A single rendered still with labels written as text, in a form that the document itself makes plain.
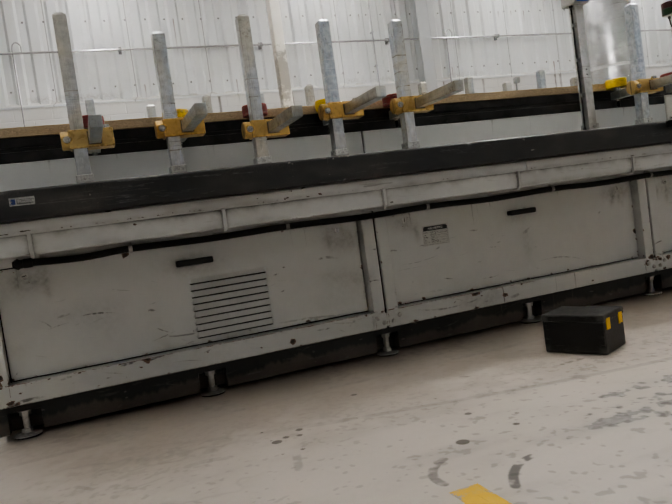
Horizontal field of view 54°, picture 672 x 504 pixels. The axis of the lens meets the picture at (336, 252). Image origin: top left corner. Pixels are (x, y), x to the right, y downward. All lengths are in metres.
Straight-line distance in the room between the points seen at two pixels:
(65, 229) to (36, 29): 7.66
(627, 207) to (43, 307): 2.28
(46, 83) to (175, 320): 7.34
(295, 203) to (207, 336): 0.53
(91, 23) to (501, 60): 6.29
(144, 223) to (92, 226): 0.14
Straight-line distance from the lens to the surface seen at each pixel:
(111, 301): 2.14
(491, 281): 2.58
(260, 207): 1.97
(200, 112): 1.70
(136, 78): 9.38
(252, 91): 1.99
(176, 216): 1.93
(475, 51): 11.24
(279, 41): 3.11
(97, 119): 1.67
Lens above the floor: 0.52
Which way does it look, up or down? 3 degrees down
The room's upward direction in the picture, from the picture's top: 8 degrees counter-clockwise
